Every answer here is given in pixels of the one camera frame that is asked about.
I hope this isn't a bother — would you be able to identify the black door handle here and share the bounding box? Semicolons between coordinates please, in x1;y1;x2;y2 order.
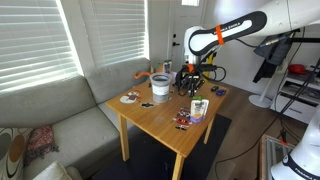
171;33;181;48

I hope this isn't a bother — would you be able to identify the black bowl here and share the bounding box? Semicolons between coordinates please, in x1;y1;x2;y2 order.
175;70;205;88

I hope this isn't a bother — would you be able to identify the white floor stand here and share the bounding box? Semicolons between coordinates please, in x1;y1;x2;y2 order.
248;66;278;109

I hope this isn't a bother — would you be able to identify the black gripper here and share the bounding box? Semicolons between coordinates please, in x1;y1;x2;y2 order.
181;71;205;99

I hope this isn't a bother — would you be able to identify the red patterned cloth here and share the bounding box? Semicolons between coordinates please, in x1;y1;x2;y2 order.
23;125;60;167

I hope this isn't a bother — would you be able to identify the black tripod stand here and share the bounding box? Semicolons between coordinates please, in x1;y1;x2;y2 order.
278;36;320;116

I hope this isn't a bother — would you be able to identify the glass top side table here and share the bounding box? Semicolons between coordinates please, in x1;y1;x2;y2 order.
259;134;301;180

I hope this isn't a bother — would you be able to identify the transparent plastic cup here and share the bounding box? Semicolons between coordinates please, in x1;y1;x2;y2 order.
149;72;173;104

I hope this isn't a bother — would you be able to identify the red cap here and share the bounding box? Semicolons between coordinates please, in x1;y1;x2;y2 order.
287;63;308;75

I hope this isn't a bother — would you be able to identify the white door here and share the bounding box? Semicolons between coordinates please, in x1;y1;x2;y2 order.
166;0;218;73

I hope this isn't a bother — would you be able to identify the white window blind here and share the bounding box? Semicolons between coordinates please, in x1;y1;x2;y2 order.
0;0;84;94
79;0;150;69

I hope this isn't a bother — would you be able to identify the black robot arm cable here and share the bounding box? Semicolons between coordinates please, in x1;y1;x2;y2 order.
175;28;306;98

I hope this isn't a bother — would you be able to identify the silver metal cup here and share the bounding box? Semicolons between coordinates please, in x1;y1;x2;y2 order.
151;74;172;103

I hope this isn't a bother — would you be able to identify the yellow black tool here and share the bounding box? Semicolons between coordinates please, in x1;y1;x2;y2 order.
203;52;216;78

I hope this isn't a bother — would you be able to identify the white shelf unit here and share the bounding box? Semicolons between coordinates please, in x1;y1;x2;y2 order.
269;71;320;125

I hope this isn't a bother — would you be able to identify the colourful patterned pillow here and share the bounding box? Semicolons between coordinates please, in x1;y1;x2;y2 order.
0;127;34;180

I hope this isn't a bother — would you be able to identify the dark blue rug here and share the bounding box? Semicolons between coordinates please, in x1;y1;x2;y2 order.
89;113;233;180

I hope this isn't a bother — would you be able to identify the orange octopus plush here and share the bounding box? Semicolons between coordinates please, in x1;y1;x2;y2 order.
133;63;165;80

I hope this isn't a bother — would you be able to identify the red white hat sticker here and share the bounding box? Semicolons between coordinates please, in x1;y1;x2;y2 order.
119;89;142;105

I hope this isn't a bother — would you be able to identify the elf hat sticker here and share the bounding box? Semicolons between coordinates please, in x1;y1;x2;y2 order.
179;107;192;118

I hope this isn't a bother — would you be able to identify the dark hanging cloth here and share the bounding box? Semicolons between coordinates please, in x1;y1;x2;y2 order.
252;31;294;84

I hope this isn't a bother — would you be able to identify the wooden table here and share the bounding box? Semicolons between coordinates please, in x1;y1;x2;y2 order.
104;77;232;180

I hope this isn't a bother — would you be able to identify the grey sofa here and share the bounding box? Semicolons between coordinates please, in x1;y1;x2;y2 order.
0;57;153;180

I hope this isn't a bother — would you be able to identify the black floor cable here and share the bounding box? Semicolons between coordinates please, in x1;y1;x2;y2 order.
213;109;291;174

